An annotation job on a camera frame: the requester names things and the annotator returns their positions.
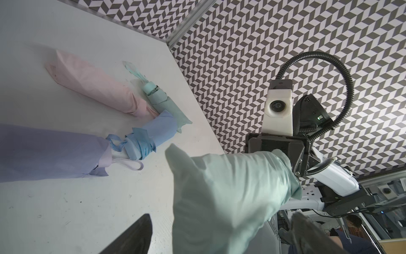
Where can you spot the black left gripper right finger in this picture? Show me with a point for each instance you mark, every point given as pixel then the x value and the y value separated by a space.
pixel 306 238

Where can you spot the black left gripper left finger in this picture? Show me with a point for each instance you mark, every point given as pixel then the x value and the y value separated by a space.
pixel 135 240

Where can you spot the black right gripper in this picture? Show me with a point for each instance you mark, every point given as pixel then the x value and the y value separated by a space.
pixel 297 149

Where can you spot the mint green umbrella sleeve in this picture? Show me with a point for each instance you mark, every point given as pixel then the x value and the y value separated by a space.
pixel 220 202

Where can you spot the blue umbrella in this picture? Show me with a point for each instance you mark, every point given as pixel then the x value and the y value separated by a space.
pixel 142 141

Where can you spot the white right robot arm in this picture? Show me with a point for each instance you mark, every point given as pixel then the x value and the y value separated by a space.
pixel 336 190

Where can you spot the person in black shirt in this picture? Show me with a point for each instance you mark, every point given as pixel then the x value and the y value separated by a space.
pixel 360 243

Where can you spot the purple umbrella in sleeve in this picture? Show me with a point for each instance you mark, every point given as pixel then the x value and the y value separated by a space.
pixel 29 154

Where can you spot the pink umbrella in sleeve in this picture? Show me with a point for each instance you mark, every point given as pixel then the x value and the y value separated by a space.
pixel 80 76

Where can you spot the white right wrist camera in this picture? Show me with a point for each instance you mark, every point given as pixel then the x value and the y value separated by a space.
pixel 277 118

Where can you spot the aluminium corner post right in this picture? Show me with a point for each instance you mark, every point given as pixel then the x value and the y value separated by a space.
pixel 188 22

